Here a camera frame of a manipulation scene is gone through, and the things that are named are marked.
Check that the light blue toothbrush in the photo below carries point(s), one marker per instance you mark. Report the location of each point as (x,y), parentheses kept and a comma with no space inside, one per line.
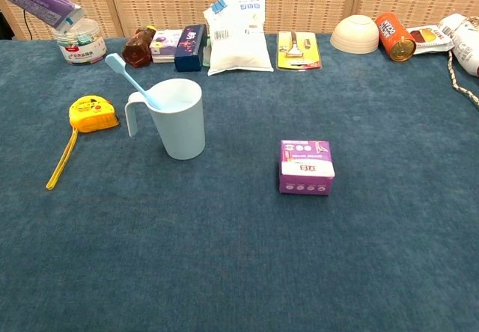
(127,76)

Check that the purple cardboard box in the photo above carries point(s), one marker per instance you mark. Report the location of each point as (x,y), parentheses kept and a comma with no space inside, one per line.
(305,167)

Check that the dark blue long box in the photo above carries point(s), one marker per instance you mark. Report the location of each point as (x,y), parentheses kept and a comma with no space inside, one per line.
(189,51)

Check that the white purple small box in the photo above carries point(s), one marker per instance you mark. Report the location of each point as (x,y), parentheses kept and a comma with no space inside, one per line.
(164,44)

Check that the mint green tube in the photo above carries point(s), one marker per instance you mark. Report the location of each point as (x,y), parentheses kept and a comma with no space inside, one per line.
(206,57)

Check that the blue table cloth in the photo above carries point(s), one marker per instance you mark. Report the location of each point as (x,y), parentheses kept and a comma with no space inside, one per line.
(224,253)

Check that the white plastic pouch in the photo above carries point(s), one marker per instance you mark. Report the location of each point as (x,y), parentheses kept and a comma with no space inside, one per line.
(239,48)

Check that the razor in yellow blister pack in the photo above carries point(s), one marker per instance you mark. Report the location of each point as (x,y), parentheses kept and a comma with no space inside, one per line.
(299,61)

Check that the brown honey bottle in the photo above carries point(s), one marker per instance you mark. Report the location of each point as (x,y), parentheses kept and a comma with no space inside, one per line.
(136,49)

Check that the blue binder clip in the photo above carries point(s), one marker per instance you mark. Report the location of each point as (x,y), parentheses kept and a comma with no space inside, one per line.
(219,6)

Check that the yellow tape measure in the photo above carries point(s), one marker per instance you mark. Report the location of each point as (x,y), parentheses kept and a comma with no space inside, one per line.
(93,117)

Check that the bamboo folding screen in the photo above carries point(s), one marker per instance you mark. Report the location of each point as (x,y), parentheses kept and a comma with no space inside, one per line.
(299,3)

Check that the beige bowl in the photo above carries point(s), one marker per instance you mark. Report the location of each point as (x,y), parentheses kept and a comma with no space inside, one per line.
(353,36)

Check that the clear jar of clips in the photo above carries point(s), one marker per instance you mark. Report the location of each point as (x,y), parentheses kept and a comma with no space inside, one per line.
(80,49)

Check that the orange can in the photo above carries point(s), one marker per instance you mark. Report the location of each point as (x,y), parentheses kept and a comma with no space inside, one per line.
(393,33)

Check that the white snack packet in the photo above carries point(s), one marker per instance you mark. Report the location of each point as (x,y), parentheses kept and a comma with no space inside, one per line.
(430,36)

